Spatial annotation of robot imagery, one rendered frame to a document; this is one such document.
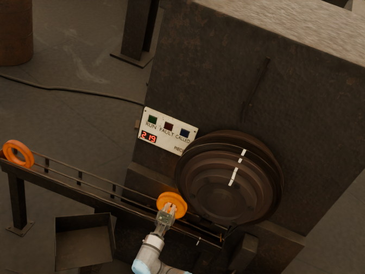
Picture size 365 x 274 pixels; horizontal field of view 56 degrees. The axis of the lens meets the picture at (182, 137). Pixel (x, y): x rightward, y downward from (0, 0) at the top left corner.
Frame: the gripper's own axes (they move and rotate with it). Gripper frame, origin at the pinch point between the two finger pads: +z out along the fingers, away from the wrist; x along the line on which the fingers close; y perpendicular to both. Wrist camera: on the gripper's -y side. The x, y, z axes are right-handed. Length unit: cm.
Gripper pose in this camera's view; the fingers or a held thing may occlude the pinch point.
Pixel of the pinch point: (172, 203)
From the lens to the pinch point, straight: 172.8
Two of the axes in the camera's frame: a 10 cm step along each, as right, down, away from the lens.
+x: -9.1, -3.9, 1.0
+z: 3.8, -7.4, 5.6
